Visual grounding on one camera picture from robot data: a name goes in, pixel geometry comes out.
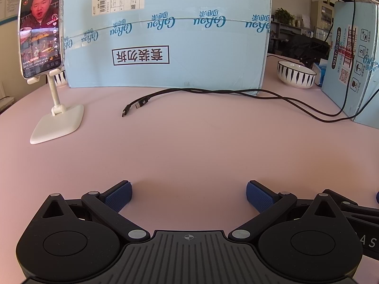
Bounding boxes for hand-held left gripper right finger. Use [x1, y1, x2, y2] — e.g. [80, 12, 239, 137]
[229, 180, 337, 241]

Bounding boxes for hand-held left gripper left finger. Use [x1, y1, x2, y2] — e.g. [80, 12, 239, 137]
[42, 180, 151, 241]

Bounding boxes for white phone stand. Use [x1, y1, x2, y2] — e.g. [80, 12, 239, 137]
[26, 67, 85, 145]

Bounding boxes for white bowl with black stripes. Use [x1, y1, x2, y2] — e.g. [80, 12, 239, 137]
[277, 61, 317, 89]

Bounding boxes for small striped bowl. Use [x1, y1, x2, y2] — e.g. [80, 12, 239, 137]
[52, 71, 69, 89]

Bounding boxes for long light blue cardboard box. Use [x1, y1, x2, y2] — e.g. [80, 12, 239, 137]
[321, 0, 379, 129]

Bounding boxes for blue tissue pack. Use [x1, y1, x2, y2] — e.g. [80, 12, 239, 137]
[312, 62, 330, 87]

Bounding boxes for white radiator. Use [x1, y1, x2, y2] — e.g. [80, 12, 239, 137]
[0, 81, 15, 111]

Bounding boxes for black office chair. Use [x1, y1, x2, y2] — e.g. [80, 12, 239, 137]
[284, 33, 330, 67]

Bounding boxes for green potted plant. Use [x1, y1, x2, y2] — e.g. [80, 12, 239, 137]
[274, 7, 296, 27]

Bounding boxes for large light blue cardboard box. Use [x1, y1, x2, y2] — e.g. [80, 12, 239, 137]
[62, 0, 273, 97]

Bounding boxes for smartphone with lit screen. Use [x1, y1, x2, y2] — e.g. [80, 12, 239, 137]
[18, 0, 65, 80]

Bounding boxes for beige cabinet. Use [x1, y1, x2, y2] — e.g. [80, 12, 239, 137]
[311, 0, 336, 40]

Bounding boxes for wall notice papers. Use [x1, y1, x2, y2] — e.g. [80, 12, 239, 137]
[5, 0, 22, 15]

